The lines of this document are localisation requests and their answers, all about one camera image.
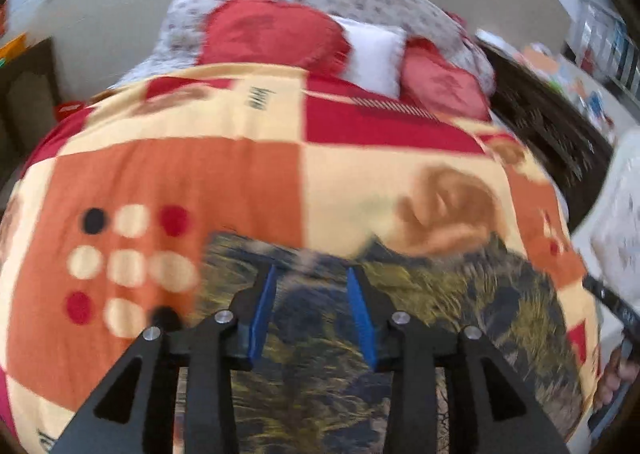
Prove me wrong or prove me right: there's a red heart-shaped pillow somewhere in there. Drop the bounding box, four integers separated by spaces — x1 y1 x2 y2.
200 0 351 72
400 38 493 121

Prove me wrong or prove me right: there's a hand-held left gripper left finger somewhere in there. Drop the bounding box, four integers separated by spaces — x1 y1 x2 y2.
50 264 278 454

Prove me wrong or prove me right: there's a yellow orange box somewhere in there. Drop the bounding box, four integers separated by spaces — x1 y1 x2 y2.
0 32 28 60

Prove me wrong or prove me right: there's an orange red printed blanket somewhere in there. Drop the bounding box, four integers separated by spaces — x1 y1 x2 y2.
0 63 601 454

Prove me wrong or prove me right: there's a dark carved wooden cabinet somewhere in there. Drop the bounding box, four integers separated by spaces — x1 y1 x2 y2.
475 41 616 230

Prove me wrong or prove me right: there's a metal stair railing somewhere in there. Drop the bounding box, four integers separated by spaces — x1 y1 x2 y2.
565 0 640 100

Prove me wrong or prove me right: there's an orange paper bag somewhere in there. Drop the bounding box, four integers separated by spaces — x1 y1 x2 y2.
520 44 558 75

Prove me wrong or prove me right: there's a white square pillow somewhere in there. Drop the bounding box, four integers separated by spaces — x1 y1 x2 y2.
330 16 408 97

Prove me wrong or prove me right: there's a heap of plastic bags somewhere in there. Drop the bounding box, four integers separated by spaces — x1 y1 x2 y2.
555 59 616 130

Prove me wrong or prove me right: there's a dark floral patterned shirt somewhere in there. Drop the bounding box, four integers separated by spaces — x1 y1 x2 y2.
175 231 583 454

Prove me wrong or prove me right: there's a dark wooden desk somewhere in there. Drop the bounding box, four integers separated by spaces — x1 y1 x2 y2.
0 36 63 170

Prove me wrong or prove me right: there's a white ornate floral chair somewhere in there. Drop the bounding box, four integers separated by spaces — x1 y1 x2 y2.
570 126 640 350

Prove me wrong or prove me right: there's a person's right hand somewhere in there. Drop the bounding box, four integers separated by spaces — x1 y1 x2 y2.
595 349 638 412

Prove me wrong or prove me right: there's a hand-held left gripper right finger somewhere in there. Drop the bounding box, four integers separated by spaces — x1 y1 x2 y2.
346 265 571 454

